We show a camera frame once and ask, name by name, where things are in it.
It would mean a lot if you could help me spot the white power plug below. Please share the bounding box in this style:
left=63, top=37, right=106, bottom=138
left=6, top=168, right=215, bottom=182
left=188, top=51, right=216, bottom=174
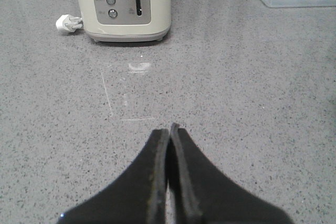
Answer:
left=55, top=14, right=83, bottom=35

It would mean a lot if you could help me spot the cream toaster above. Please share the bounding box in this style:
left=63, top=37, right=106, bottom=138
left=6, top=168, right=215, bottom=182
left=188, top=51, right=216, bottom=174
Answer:
left=78, top=0, right=171, bottom=42

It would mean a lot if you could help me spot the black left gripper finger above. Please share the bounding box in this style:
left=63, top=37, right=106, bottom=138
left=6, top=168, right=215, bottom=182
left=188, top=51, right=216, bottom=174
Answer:
left=58, top=129, right=169, bottom=223

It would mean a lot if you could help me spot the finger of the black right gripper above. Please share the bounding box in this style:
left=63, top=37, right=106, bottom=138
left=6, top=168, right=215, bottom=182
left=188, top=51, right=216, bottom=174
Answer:
left=167, top=123, right=292, bottom=223

